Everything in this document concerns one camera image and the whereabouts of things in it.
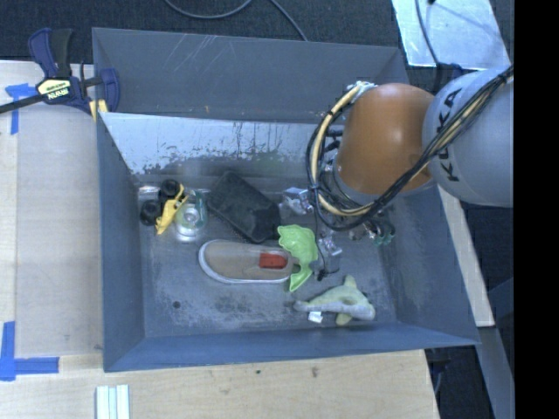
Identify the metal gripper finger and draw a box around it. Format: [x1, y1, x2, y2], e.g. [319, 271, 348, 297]
[315, 232, 342, 281]
[281, 186, 314, 216]

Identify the bright green plastic toy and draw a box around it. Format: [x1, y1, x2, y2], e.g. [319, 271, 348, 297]
[276, 223, 320, 293]

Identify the pale green plush toy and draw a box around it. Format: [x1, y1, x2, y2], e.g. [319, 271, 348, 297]
[292, 273, 377, 327]

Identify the tan slip-on shoe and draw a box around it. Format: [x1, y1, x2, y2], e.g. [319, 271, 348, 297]
[197, 238, 295, 285]

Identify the grey metal bin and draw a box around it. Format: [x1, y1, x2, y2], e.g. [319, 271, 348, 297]
[90, 27, 482, 374]

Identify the clear glass cup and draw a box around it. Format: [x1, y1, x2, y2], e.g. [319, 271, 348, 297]
[174, 189, 209, 244]

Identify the yellow spring clamp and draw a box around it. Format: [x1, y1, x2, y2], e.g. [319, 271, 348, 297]
[155, 183, 190, 236]

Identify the black dumbbell toy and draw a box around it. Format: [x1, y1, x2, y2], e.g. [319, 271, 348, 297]
[139, 178, 183, 227]

